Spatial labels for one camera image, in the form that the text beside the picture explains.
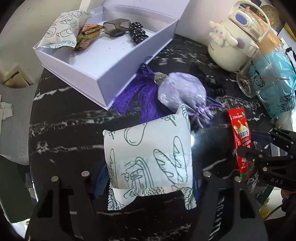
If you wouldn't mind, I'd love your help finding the white pastry-print snack packet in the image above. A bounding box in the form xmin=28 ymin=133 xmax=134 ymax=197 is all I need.
xmin=37 ymin=10 xmax=93 ymax=49

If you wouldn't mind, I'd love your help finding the cream cartoon water bottle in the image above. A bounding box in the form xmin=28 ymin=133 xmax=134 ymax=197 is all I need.
xmin=208 ymin=1 xmax=270 ymax=72

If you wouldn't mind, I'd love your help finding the lavender drawstring sachet pouch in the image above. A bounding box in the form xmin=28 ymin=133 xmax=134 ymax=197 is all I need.
xmin=158 ymin=72 xmax=222 ymax=128

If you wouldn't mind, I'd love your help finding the black polka-dot hair tie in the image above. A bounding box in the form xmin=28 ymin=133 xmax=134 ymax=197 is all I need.
xmin=129 ymin=22 xmax=150 ymax=45

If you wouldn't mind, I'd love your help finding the lavender gift box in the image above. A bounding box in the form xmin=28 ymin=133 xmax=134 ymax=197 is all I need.
xmin=33 ymin=1 xmax=189 ymax=110

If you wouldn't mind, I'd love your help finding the purple knitted cloth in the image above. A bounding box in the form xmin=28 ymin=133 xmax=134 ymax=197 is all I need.
xmin=112 ymin=63 xmax=173 ymax=123

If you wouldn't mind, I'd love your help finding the grey bed mattress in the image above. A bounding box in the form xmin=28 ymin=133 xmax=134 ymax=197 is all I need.
xmin=1 ymin=85 xmax=37 ymax=166

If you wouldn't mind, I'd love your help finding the black plastic case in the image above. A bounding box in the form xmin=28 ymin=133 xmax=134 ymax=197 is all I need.
xmin=103 ymin=19 xmax=131 ymax=38

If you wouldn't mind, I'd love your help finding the woven round coaster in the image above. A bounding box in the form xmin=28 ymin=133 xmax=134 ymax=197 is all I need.
xmin=260 ymin=4 xmax=281 ymax=30

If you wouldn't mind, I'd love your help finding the red spicy snack packet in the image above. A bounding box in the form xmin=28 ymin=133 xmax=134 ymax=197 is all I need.
xmin=227 ymin=108 xmax=254 ymax=181

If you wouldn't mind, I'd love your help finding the grey cloth garment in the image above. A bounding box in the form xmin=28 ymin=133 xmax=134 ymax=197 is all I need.
xmin=0 ymin=95 xmax=13 ymax=120

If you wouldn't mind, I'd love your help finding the brown cereal snack packet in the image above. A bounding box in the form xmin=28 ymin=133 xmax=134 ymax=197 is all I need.
xmin=74 ymin=24 xmax=106 ymax=51

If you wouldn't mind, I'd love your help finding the white bread-print snack packet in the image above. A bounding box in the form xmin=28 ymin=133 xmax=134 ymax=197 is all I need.
xmin=102 ymin=105 xmax=196 ymax=210

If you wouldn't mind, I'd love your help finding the clear glass mug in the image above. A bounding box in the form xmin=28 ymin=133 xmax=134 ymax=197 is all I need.
xmin=237 ymin=39 xmax=295 ymax=98

